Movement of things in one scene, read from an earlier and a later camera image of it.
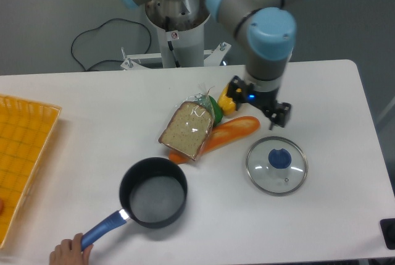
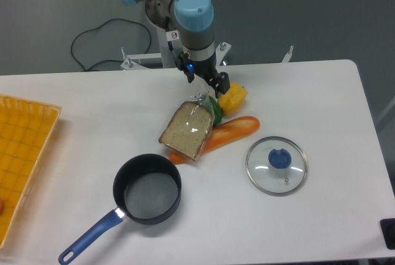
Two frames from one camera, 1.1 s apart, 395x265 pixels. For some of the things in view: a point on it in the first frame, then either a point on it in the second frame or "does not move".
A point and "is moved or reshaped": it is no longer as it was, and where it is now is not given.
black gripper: (278, 115) -> (220, 82)
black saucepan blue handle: (152, 194) is moved or reshaped
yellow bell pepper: (226, 102) does not move
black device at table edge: (388, 229) does not move
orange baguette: (224, 133) does not move
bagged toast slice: (188, 124) does not move
